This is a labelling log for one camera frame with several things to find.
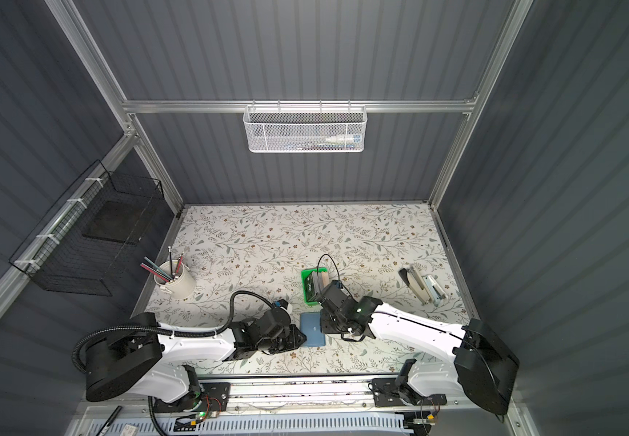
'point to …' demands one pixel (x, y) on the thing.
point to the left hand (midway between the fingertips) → (309, 341)
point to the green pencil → (158, 268)
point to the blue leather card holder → (310, 325)
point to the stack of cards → (321, 281)
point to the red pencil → (180, 262)
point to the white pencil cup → (174, 280)
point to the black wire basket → (82, 244)
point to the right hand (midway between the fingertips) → (326, 325)
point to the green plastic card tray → (308, 286)
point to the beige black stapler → (414, 280)
